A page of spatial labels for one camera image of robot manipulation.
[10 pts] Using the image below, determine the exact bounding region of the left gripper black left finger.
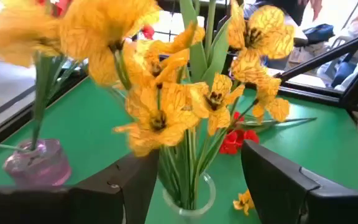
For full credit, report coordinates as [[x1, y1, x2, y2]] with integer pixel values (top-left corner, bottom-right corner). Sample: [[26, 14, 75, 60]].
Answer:
[[0, 149, 160, 224]]

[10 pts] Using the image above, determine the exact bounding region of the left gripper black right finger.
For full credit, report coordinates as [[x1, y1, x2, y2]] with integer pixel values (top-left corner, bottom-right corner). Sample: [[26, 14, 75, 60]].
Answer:
[[240, 139, 358, 224]]

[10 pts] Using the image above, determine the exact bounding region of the pink ribbed glass vase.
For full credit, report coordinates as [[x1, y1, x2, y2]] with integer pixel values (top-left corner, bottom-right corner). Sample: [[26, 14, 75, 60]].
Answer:
[[3, 138, 73, 187]]

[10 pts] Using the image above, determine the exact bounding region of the clear glass vase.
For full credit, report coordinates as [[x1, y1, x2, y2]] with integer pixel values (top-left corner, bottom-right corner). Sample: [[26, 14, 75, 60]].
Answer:
[[162, 170, 217, 219]]

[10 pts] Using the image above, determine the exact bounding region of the green table mat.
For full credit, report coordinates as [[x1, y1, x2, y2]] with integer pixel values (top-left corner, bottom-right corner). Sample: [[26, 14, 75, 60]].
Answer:
[[0, 76, 358, 224]]

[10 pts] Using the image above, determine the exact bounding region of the small loose yellow flower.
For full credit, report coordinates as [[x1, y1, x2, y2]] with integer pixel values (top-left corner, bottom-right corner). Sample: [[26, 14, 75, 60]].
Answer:
[[232, 189, 256, 217]]

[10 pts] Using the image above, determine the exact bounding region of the yellow artificial flower bunch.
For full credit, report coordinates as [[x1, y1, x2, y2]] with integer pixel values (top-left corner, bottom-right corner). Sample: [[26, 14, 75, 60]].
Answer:
[[0, 0, 295, 212]]

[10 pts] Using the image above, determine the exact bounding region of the blue bag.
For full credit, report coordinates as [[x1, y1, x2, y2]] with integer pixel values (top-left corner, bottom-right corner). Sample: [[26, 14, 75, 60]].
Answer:
[[302, 23, 336, 45]]

